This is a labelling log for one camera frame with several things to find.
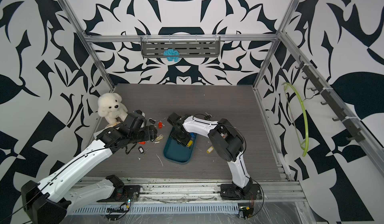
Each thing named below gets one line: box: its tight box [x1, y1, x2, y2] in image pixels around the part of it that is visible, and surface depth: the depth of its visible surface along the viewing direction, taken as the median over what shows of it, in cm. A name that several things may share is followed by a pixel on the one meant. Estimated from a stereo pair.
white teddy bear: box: [97, 92, 128, 125], surface depth 90 cm
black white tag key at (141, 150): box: [138, 146, 146, 155], surface depth 89 cm
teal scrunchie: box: [163, 48, 180, 62], surface depth 93 cm
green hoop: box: [281, 82, 310, 158], surface depth 69 cm
